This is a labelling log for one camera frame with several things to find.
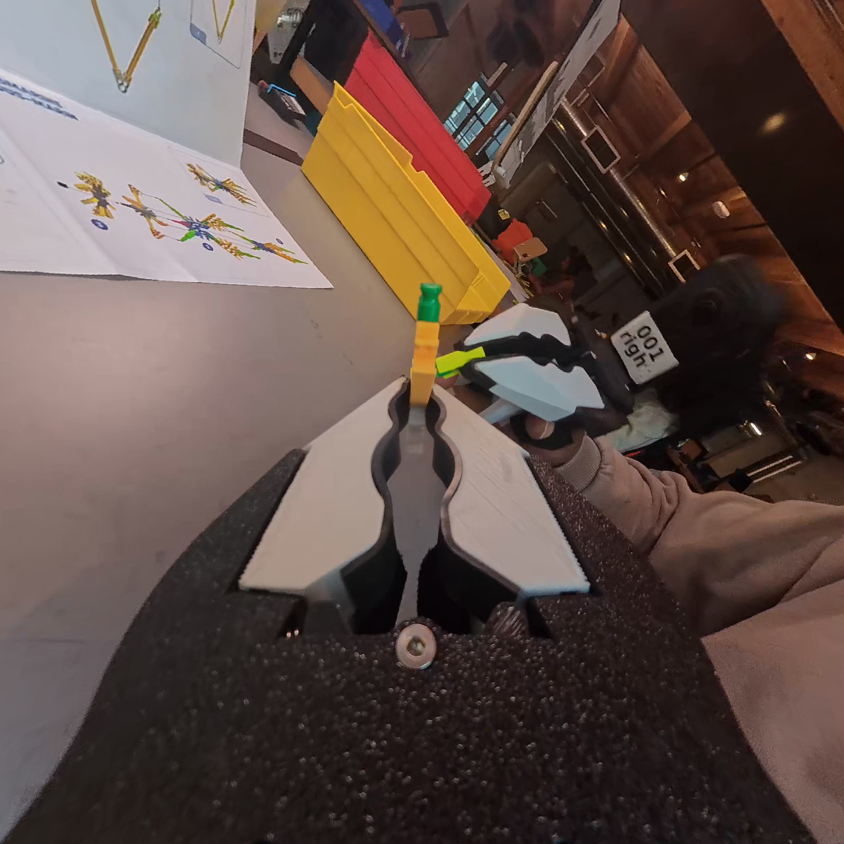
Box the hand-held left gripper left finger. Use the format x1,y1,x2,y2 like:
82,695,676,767
239,378,410,627

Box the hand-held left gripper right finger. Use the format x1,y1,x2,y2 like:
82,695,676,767
421,386,589,627

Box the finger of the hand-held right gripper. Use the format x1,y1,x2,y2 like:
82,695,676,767
462,303,573,353
459,355,605,425

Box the lime green toy connector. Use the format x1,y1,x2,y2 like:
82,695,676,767
435,347,487,378

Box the toy construction model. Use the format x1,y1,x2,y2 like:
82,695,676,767
404,284,443,456

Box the yellow plastic bin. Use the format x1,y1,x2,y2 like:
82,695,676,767
301,81,512,326

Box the person's right forearm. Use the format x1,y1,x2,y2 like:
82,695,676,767
553,435,844,637

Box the grey desk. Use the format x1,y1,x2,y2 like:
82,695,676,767
0,79,528,832

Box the orange chair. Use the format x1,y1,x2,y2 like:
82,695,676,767
495,219,534,261

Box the dark paned window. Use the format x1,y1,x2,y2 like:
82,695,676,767
443,79,512,153

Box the stack of red bins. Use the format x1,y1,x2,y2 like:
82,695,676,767
344,33,492,225

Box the white hanging banner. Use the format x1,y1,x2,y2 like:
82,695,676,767
495,0,621,189

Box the person's beige hoodie torso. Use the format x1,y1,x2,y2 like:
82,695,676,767
702,560,844,844

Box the black device with blue light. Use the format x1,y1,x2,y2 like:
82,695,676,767
257,80,307,123

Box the blue storage bins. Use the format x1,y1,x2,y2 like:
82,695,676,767
359,0,403,40

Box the toy instruction sheet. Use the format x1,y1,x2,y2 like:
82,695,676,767
0,0,334,290

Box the silver ventilation duct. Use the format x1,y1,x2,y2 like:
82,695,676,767
560,99,687,278

